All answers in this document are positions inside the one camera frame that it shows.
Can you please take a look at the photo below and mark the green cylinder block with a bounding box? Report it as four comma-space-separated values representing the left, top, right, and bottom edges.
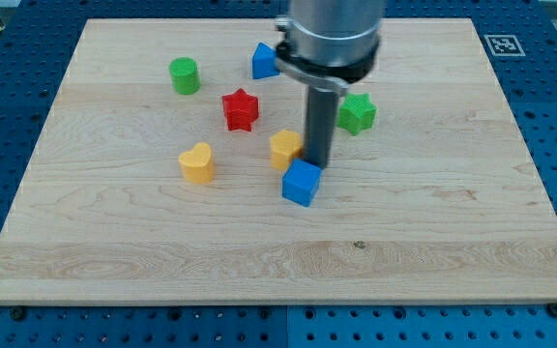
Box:
168, 57, 201, 95

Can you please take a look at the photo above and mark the green star block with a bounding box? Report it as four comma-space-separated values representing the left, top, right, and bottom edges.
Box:
337, 93, 377, 135

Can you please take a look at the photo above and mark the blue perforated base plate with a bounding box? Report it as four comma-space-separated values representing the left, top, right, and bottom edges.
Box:
0, 1, 557, 347

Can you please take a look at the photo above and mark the yellow heart block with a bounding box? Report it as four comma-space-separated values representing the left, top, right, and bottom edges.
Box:
178, 142, 216, 184

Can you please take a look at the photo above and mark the blue triangular block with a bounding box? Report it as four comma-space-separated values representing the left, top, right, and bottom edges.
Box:
251, 43, 280, 79

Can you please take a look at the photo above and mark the wooden board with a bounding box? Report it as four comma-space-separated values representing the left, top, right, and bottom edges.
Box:
0, 18, 557, 306

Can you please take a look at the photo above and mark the blue cube block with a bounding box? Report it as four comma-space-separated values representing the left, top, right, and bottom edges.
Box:
281, 159, 322, 207

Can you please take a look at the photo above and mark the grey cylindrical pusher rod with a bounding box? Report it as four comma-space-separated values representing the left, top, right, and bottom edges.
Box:
303, 87, 339, 169

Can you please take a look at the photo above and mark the red star block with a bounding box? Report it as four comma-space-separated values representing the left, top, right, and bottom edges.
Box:
221, 88, 259, 131

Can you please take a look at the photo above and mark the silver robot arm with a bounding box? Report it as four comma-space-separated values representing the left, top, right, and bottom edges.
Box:
275, 0, 386, 97

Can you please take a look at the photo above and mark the yellow hexagon block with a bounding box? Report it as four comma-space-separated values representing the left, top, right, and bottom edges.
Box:
270, 130, 303, 171

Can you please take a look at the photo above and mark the white fiducial marker tag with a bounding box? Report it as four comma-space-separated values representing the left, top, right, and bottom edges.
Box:
484, 34, 525, 57

